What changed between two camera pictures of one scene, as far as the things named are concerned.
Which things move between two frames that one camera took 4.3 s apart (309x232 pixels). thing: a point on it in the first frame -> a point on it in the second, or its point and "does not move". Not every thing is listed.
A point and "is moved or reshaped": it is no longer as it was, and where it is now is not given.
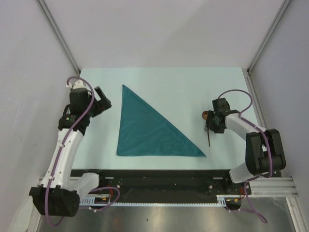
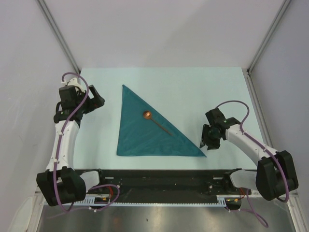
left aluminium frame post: [58, 32] does not move
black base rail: [119, 183] does not move
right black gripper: [209, 125] -> [211, 144]
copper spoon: [205, 116] is moved or reshaped
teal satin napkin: [142, 132] does not move
